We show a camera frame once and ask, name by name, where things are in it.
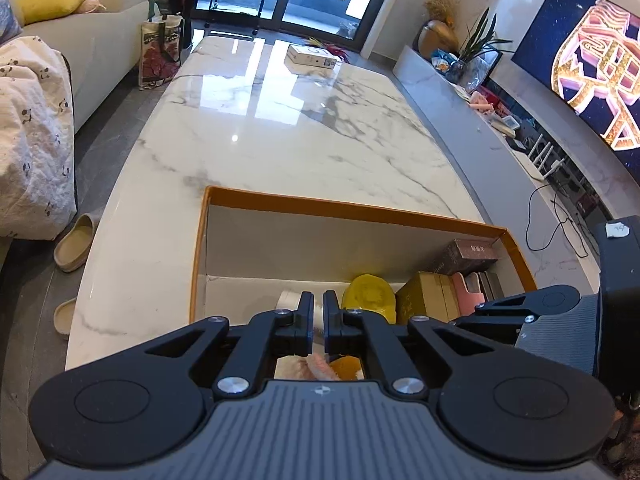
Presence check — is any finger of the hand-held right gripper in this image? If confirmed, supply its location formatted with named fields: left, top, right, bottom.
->
left=449, top=314, right=526, bottom=347
left=472, top=289, right=541, bottom=317

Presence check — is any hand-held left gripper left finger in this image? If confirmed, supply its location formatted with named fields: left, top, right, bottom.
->
left=142, top=291, right=316, bottom=402

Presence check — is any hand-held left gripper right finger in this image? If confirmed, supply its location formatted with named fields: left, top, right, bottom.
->
left=322, top=290, right=496, bottom=402

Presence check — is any black white plush toy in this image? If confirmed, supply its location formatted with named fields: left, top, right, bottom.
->
left=277, top=290, right=317, bottom=322

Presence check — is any pink pouch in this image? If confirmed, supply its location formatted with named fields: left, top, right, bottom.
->
left=450, top=272, right=486, bottom=319

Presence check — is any white yellow crochet plush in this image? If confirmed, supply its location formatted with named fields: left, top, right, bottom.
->
left=345, top=274, right=399, bottom=324

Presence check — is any pink striped plush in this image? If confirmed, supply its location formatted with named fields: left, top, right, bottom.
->
left=299, top=353, right=347, bottom=381

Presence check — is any small brown box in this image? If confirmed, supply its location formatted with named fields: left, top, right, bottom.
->
left=425, top=239, right=501, bottom=277

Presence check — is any orange cardboard box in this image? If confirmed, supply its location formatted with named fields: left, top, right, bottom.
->
left=189, top=186, right=539, bottom=382

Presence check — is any gold box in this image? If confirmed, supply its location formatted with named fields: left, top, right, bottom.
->
left=395, top=271, right=459, bottom=324

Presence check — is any white router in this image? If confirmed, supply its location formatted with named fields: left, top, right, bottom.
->
left=530, top=137, right=567, bottom=177

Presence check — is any white marble tv cabinet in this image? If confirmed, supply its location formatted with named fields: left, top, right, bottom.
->
left=392, top=44, right=607, bottom=292

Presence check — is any television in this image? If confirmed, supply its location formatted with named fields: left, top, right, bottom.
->
left=511, top=0, right=640, bottom=184

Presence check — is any beige slipper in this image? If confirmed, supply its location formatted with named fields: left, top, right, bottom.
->
left=54, top=296, right=79, bottom=336
left=54, top=213, right=101, bottom=274

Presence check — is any blue wrapped pot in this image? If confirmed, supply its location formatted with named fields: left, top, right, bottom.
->
left=431, top=49, right=469, bottom=84

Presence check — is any green potted plant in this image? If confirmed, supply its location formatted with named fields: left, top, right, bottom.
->
left=457, top=7, right=514, bottom=64

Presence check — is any flat white box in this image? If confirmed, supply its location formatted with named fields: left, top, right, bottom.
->
left=284, top=44, right=337, bottom=70

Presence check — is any colourful feather toy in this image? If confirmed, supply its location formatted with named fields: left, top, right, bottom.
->
left=305, top=37, right=352, bottom=64

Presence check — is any gold vase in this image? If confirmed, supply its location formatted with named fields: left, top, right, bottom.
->
left=417, top=20, right=459, bottom=59

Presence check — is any printed shopping bag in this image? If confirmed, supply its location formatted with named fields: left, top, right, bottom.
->
left=139, top=14, right=185, bottom=91

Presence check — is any dried flower bunch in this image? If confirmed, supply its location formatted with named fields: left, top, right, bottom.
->
left=424, top=0, right=461, bottom=24

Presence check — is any black framed glass door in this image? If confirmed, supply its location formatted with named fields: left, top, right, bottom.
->
left=192, top=0, right=402, bottom=54

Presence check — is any white panda print blanket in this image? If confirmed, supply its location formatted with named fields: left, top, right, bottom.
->
left=0, top=36, right=79, bottom=241

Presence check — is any beige sofa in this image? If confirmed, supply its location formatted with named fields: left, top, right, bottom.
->
left=0, top=0, right=151, bottom=137

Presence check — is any blue floral pillow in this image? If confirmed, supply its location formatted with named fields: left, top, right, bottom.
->
left=0, top=0, right=24, bottom=47

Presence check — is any black cable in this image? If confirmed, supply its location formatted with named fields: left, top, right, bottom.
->
left=525, top=182, right=592, bottom=259

